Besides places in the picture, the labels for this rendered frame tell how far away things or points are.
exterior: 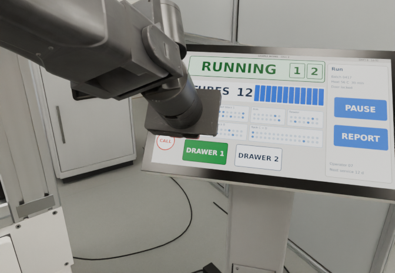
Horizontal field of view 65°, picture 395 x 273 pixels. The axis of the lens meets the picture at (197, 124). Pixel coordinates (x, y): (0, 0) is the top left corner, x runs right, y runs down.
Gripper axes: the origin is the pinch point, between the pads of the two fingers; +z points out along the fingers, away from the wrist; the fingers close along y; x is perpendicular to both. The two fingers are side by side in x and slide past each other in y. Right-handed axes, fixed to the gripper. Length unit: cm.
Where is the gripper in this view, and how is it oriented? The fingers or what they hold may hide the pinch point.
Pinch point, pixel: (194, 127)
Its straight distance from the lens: 51.4
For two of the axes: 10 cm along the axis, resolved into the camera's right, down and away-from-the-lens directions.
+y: -9.8, -0.8, 2.0
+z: 1.7, 2.9, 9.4
